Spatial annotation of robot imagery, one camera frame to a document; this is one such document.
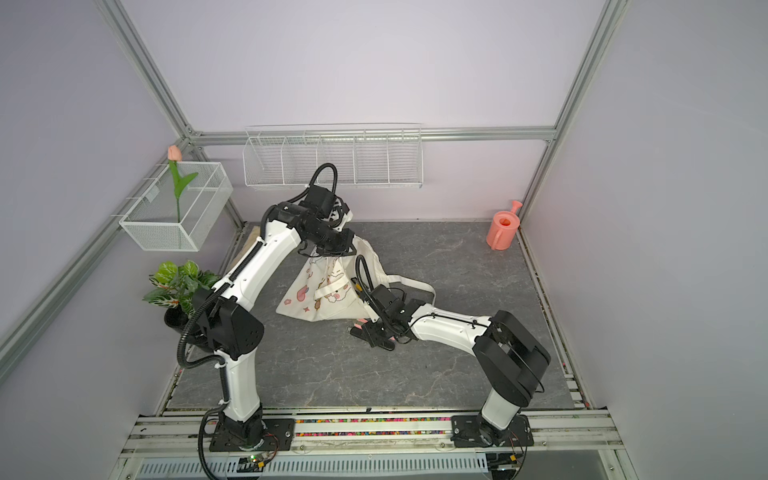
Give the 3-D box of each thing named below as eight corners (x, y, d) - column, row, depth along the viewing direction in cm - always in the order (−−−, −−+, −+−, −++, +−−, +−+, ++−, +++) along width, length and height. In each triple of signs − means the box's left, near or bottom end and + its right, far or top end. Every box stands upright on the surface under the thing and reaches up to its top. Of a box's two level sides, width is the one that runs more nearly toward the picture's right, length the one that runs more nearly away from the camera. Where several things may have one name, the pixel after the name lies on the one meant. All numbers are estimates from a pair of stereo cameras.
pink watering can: (482, 252, 114) (490, 231, 105) (489, 218, 126) (497, 197, 116) (507, 258, 112) (517, 237, 103) (512, 223, 124) (521, 202, 114)
